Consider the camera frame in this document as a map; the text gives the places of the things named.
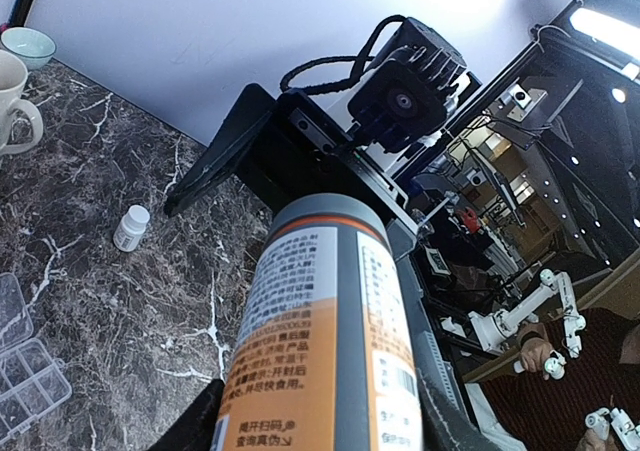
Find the orange pill bottle grey cap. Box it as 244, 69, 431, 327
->
212, 193, 424, 450

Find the small white pill bottle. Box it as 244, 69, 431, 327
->
113, 205, 150, 252

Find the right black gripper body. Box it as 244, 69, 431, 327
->
234, 90, 418, 235

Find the green ceramic bowl right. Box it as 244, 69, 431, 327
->
1, 27, 57, 71

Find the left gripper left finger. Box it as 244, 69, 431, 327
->
149, 379, 225, 451

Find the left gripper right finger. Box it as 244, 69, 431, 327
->
417, 370, 524, 450

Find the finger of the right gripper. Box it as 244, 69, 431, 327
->
164, 83, 276, 216

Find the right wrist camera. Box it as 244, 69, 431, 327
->
279, 15, 467, 153

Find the clear plastic pill organizer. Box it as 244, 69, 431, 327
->
1, 272, 72, 444

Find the ceiling light strip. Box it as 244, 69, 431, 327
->
569, 8, 639, 54

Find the beige ceramic mug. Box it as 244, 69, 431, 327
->
1, 50, 44, 155

